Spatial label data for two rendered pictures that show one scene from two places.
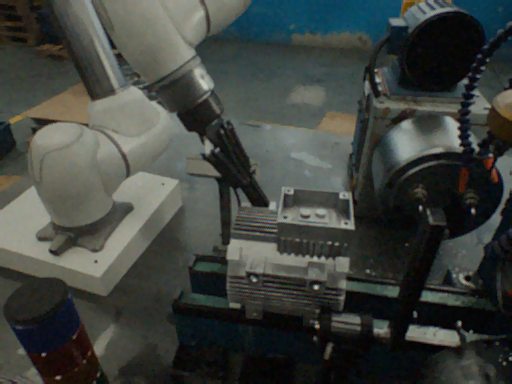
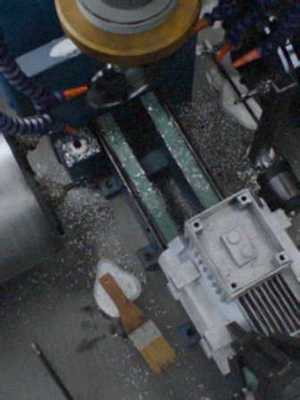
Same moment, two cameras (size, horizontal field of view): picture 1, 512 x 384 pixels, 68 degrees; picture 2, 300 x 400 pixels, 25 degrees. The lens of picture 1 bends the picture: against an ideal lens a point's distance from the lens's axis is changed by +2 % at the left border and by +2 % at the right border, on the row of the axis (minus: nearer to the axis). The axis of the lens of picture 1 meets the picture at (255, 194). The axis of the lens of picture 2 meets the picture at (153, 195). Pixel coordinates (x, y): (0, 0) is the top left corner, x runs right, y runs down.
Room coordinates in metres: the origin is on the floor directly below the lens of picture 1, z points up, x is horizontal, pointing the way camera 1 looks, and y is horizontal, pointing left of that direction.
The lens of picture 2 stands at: (0.73, 0.02, 2.02)
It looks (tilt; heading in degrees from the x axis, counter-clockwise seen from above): 71 degrees down; 234
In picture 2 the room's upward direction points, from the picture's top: 2 degrees counter-clockwise
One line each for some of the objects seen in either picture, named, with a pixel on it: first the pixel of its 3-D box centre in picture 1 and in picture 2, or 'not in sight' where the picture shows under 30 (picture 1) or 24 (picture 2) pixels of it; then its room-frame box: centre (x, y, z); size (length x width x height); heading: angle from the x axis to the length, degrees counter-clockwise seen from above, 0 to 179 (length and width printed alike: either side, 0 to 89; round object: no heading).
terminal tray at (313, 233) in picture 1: (313, 222); (236, 247); (0.50, -0.10, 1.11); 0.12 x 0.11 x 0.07; 81
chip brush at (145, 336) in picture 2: not in sight; (135, 320); (0.66, -0.15, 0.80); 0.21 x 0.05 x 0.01; 88
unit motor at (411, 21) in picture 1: (406, 81); not in sight; (1.09, -0.44, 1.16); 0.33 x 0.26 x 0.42; 170
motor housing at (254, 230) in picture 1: (288, 259); (244, 285); (0.51, -0.06, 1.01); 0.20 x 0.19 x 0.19; 81
